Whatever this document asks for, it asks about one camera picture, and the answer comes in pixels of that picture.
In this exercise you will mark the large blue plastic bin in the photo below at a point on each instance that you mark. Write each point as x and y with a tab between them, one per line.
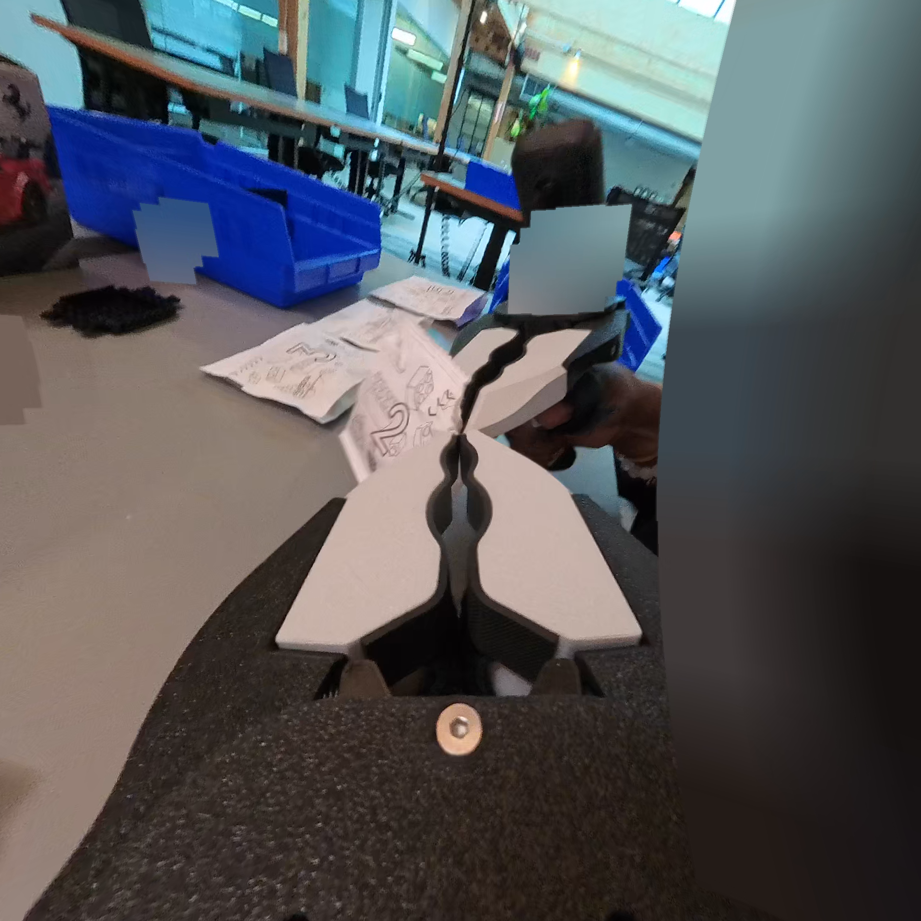
237	216

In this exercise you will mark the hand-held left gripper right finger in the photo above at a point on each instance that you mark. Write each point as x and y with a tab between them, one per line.
539	561

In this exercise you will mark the printed toy set box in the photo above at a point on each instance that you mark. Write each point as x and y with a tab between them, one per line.
25	165

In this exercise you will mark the long wooden table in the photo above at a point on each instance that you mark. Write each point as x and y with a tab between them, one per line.
237	90

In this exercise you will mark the black office chair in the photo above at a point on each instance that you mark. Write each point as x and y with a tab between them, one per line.
108	50

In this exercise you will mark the small blue plastic bin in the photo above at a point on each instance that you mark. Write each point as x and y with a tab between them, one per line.
493	185

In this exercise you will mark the heap of black toy bricks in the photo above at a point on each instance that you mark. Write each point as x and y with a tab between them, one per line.
111	311

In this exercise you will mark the white printed paper bag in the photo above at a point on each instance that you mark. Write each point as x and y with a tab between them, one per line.
288	367
428	296
403	410

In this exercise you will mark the person's right hand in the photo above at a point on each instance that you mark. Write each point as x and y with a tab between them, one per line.
611	414

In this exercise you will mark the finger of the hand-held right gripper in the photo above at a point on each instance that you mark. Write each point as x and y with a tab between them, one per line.
483	352
536	378

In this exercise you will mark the black tripod stand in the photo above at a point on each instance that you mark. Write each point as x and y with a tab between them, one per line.
453	86

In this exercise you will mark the small wooden table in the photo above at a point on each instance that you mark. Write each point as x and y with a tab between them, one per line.
475	196

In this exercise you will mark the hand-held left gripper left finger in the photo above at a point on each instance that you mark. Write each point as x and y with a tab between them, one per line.
374	554

